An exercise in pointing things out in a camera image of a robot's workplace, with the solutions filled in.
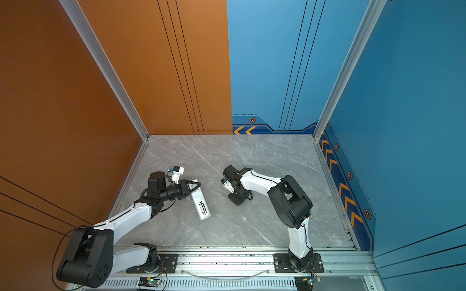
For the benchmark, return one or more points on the left small circuit board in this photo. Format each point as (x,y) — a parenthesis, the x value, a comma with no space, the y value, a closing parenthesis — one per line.
(149,283)

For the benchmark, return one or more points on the left aluminium corner post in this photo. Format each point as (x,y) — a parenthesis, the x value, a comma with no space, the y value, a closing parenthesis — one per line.
(90,39)

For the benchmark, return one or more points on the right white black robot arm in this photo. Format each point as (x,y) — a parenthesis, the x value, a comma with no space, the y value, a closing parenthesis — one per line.
(292,206)

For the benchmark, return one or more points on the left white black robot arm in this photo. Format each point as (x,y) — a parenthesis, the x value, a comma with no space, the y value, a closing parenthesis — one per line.
(91,255)

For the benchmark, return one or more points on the white remote control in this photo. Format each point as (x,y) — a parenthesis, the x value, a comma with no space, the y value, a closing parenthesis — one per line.
(201,206)

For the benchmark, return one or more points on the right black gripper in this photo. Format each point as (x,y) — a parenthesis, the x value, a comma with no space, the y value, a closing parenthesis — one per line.
(237,202)

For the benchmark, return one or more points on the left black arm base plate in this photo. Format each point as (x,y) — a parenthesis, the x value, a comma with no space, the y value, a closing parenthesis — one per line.
(163,263)

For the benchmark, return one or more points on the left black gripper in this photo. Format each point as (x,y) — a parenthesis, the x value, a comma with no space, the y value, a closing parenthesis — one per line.
(184,188)

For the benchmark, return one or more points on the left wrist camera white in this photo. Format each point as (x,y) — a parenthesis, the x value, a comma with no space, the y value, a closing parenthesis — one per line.
(176,173)

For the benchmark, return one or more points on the small circuit board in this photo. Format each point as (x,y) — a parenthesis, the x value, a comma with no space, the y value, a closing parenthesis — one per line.
(305,283)
(149,283)

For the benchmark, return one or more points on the aluminium corner post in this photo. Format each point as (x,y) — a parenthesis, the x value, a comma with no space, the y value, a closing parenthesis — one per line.
(90,39)
(369,20)

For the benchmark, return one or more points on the aluminium mounting rail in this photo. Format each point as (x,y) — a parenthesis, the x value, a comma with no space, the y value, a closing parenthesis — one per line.
(249,261)

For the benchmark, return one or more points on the right aluminium corner post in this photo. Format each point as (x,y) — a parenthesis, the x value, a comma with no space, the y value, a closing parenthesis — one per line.
(369,20)

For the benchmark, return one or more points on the right small circuit board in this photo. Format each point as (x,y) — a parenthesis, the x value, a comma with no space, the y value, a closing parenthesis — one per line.
(305,283)

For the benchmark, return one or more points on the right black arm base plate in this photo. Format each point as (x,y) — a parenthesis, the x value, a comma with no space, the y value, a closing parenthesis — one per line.
(287,263)

